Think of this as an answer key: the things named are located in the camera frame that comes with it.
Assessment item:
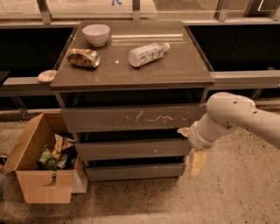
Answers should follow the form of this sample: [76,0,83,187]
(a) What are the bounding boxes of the white ceramic bowl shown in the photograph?
[82,24,110,46]

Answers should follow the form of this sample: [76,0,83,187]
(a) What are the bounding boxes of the green snack bag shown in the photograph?
[37,145,58,171]

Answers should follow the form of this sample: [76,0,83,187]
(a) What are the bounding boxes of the crumpled snack wrappers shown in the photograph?
[52,134,78,170]

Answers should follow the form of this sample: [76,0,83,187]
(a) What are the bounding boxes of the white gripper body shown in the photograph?
[187,122,214,151]

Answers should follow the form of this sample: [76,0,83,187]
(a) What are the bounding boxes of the crushed metal can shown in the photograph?
[66,48,100,68]

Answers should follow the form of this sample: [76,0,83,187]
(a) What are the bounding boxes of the grey metal ledge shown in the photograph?
[0,70,280,97]

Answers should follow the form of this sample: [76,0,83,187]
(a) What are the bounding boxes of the metal window railing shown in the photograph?
[0,0,280,26]

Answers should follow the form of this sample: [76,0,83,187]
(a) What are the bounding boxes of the open cardboard box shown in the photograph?
[4,112,88,204]

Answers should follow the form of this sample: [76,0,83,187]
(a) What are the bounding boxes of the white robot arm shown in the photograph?
[177,92,280,177]

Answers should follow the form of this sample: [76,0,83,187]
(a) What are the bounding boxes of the grey drawer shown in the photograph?
[86,163,186,182]
[60,105,204,133]
[75,139,191,161]

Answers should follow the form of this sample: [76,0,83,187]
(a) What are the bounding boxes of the small round white dish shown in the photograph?
[38,70,57,83]

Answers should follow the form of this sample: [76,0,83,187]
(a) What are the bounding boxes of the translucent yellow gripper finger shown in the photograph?
[177,127,190,137]
[189,150,207,177]

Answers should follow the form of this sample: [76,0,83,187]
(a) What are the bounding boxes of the grey bottom drawer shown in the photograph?
[86,163,186,182]

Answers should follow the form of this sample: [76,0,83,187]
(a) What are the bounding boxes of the grey drawer cabinet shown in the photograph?
[51,20,214,169]

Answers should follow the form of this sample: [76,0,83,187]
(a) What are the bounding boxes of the grey top drawer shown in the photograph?
[60,105,204,133]

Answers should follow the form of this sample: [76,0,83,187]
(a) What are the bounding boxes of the clear plastic bottle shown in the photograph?
[129,43,170,67]

